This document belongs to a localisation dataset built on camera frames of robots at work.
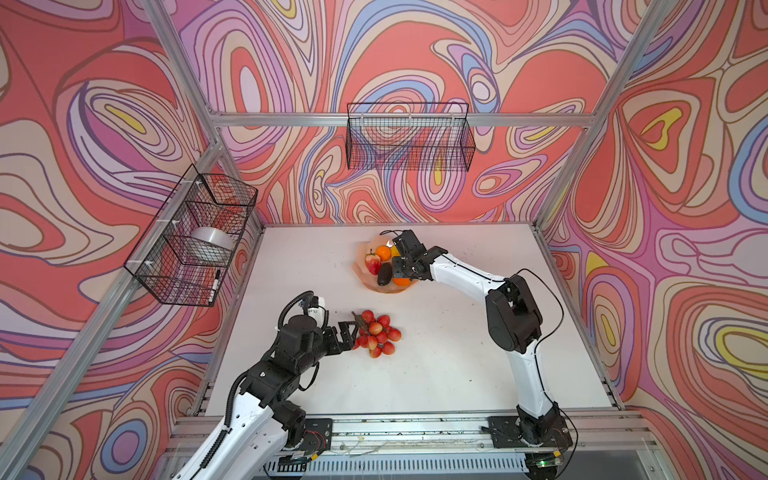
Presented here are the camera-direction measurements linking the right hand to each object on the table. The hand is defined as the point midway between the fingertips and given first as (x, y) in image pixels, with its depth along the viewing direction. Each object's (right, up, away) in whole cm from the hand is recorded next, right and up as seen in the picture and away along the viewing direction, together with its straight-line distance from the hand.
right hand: (403, 272), depth 99 cm
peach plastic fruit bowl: (-15, 0, +3) cm, 15 cm away
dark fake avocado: (-6, 0, +1) cm, 6 cm away
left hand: (-15, -12, -22) cm, 30 cm away
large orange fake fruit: (0, -3, -4) cm, 5 cm away
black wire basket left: (-54, +7, -27) cm, 61 cm away
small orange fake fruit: (-6, +7, +3) cm, 10 cm away
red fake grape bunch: (-9, -17, -14) cm, 24 cm away
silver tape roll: (-49, +10, -25) cm, 56 cm away
